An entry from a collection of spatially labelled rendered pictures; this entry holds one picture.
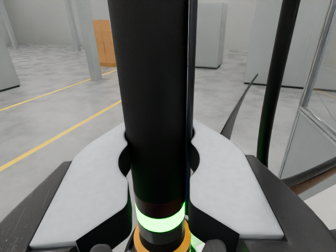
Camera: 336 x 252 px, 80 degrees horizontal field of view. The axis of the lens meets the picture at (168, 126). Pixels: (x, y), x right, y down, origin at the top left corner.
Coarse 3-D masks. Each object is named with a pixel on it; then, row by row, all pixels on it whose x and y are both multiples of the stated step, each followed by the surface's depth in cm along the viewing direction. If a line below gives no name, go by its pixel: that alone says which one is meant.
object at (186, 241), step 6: (186, 222) 16; (138, 228) 15; (186, 228) 15; (138, 234) 15; (186, 234) 15; (138, 240) 15; (186, 240) 15; (138, 246) 14; (180, 246) 14; (186, 246) 14
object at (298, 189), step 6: (330, 168) 25; (318, 174) 24; (324, 174) 25; (330, 174) 25; (306, 180) 24; (312, 180) 24; (318, 180) 24; (294, 186) 23; (300, 186) 23; (306, 186) 23; (312, 186) 24; (294, 192) 22; (300, 192) 23
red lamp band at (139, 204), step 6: (138, 198) 12; (180, 198) 12; (138, 204) 12; (144, 204) 12; (150, 204) 12; (156, 204) 12; (162, 204) 12; (168, 204) 12; (174, 204) 12; (180, 204) 12; (144, 210) 12; (150, 210) 12; (156, 210) 12; (162, 210) 12; (168, 210) 12; (174, 210) 12; (150, 216) 12; (156, 216) 12; (162, 216) 12
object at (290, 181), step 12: (288, 0) 11; (288, 12) 12; (288, 24) 12; (276, 36) 13; (288, 36) 12; (276, 48) 13; (288, 48) 13; (276, 60) 13; (276, 72) 13; (276, 84) 14; (264, 96) 15; (276, 96) 14; (264, 108) 15; (264, 120) 15; (264, 132) 16; (264, 144) 16; (264, 156) 17; (312, 168) 24; (324, 168) 24; (288, 180) 21; (300, 180) 22
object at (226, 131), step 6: (246, 90) 36; (240, 102) 39; (234, 108) 36; (234, 114) 40; (228, 120) 36; (234, 120) 48; (228, 126) 40; (222, 132) 37; (228, 132) 44; (228, 138) 48
